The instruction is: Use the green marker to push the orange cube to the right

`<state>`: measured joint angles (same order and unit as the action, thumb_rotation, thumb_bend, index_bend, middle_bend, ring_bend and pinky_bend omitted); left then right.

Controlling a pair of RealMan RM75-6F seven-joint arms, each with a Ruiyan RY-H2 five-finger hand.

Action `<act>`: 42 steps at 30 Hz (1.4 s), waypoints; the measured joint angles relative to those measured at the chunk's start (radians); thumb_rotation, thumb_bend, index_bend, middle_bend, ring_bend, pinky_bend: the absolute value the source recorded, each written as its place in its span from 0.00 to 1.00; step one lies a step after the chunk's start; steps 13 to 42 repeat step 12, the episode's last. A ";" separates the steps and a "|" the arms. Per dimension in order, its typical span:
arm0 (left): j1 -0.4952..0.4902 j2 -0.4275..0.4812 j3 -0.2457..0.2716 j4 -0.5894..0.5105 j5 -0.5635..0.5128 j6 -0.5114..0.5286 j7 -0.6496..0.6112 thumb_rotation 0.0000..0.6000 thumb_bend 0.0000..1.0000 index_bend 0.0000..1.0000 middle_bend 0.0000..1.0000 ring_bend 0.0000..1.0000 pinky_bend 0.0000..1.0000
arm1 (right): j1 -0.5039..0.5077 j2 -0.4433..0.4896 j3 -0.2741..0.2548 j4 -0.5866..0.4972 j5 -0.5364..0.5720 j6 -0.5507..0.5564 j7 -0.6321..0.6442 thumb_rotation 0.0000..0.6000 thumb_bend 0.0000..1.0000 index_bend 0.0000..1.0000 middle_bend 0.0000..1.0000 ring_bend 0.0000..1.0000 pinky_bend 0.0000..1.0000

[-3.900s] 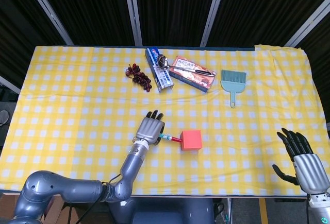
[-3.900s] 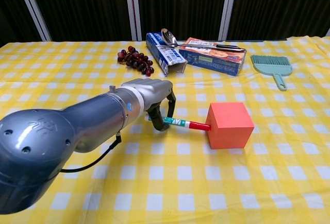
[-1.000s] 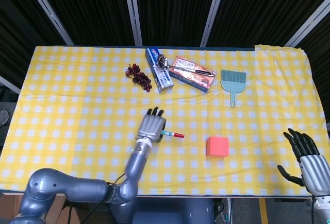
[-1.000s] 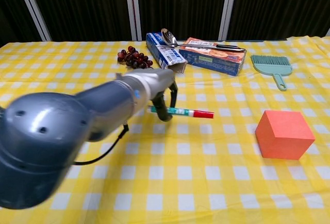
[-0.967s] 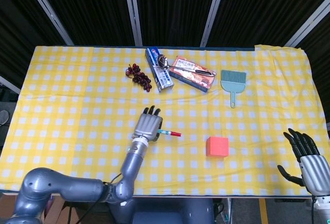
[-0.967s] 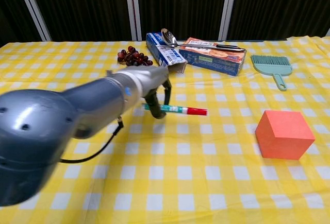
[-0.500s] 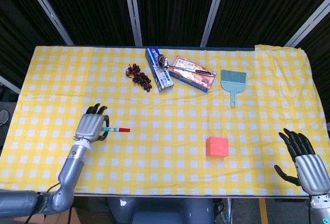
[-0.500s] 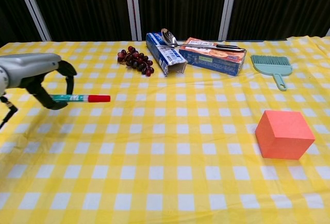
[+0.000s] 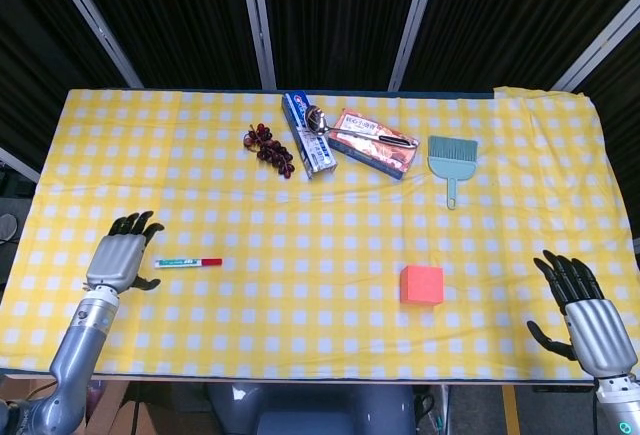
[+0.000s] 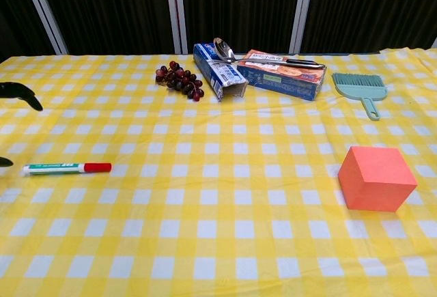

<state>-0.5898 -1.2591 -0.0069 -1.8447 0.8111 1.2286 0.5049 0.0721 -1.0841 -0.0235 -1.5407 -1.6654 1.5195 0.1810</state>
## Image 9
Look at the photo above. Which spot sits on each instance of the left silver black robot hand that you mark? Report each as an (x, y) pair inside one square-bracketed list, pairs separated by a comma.
[(115, 260)]

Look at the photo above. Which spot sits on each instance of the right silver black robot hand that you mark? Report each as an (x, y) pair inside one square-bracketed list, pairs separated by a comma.
[(600, 335)]

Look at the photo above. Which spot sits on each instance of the green and red marker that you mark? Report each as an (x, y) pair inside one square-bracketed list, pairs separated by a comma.
[(187, 262)]

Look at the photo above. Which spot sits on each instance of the orange-red cube block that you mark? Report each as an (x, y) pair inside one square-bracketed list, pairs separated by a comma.
[(422, 285)]

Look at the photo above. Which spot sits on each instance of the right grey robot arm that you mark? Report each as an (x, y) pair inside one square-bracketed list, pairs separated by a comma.
[(620, 410)]

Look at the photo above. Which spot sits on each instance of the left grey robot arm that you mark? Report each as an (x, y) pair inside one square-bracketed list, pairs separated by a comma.
[(80, 345)]

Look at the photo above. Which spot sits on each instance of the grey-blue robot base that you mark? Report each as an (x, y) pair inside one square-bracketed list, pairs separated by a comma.
[(310, 405)]

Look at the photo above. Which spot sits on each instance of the yellow white checked tablecloth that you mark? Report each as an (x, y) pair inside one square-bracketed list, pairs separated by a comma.
[(300, 315)]

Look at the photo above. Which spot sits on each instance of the teal hand brush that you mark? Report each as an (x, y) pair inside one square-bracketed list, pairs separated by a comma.
[(451, 160)]

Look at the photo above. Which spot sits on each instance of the round grey disc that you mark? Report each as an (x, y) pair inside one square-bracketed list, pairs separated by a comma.
[(7, 227)]

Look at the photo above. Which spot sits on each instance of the dark red grape bunch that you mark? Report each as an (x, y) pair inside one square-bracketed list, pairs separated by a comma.
[(272, 152)]

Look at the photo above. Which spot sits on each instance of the blue white toothpaste box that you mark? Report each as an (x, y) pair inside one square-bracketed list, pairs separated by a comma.
[(316, 154)]

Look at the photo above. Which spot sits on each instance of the orange snack box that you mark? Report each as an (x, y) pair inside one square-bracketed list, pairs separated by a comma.
[(372, 154)]

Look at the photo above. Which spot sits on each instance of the aluminium frame post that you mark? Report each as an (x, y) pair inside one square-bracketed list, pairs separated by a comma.
[(260, 20), (95, 20), (597, 45), (17, 165), (412, 25)]

